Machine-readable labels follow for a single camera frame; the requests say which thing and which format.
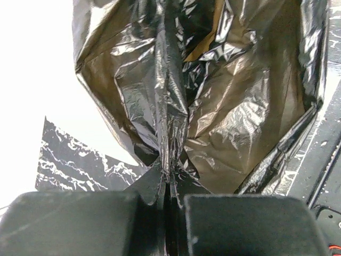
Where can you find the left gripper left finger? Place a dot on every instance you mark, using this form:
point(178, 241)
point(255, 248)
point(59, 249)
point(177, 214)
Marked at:
point(148, 234)

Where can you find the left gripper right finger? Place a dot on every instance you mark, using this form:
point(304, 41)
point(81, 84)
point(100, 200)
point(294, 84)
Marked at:
point(181, 184)

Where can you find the black trash bag roll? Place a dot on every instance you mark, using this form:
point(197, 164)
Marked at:
point(227, 90)

